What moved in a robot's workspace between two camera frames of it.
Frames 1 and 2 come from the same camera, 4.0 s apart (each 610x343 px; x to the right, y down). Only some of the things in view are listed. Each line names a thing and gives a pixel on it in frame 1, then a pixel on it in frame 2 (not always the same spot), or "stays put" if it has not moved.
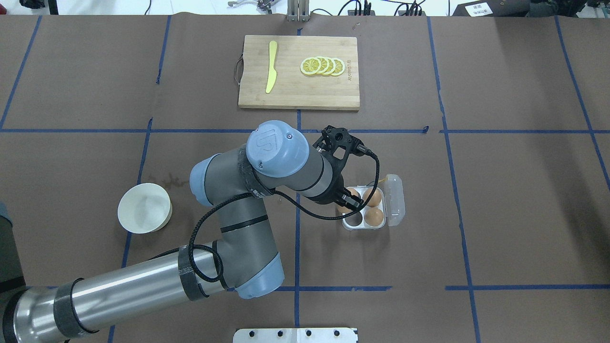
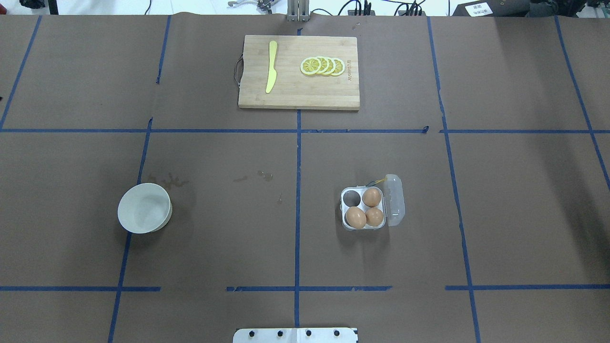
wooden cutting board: x=292 y=88 stays put
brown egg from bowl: x=340 y=209 → x=355 y=217
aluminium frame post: x=298 y=11 stays put
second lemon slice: x=324 y=65 stays put
